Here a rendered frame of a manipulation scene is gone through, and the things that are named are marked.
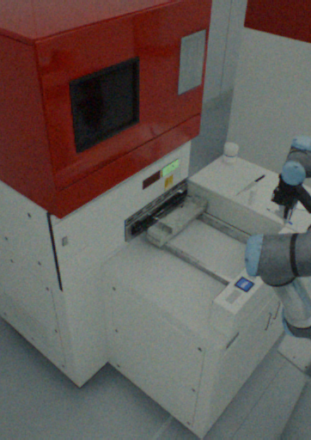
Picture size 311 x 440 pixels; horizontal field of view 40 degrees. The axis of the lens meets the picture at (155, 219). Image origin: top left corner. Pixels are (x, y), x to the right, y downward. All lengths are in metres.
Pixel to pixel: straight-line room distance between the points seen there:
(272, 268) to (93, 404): 1.52
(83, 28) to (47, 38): 0.12
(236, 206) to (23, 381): 1.46
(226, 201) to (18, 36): 1.21
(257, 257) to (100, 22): 0.79
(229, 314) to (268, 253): 0.48
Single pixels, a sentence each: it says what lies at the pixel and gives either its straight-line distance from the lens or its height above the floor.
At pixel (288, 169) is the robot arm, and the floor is 1.43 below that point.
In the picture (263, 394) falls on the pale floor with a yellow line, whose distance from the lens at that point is 2.55.
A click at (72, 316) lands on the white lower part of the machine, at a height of 0.64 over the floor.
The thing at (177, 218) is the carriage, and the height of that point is 0.88.
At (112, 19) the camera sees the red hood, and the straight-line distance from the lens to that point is 1.40.
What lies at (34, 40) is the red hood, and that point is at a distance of 1.23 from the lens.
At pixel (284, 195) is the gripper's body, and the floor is 1.24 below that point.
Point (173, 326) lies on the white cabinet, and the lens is 1.76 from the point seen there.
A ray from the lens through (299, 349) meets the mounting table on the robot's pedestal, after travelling 1.72.
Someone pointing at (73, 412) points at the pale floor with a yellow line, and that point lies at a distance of 2.45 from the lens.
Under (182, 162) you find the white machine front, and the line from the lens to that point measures 2.06.
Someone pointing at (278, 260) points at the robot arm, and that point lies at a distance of 1.16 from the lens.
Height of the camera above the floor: 2.17
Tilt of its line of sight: 40 degrees down
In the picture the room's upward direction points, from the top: 2 degrees clockwise
